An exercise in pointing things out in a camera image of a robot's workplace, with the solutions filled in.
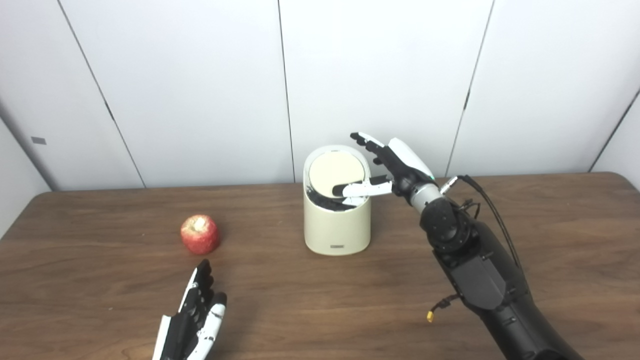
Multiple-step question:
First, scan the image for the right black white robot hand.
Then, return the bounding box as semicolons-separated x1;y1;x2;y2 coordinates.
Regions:
332;132;437;207

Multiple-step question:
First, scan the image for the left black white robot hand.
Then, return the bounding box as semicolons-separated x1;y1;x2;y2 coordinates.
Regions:
152;259;228;360

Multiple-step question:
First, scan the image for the round cream bin lid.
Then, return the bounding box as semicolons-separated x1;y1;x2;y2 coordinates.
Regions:
308;151;367;198

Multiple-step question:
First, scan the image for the red apple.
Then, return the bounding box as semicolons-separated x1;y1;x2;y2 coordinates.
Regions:
180;214;221;256

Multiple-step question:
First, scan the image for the cream-colored bin body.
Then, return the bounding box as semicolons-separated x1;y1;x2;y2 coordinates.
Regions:
303;145;372;256

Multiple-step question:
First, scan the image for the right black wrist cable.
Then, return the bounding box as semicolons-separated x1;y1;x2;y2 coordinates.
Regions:
440;174;531;301

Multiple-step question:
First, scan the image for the wire with yellow connector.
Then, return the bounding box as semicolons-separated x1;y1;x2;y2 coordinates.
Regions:
426;294;463;323

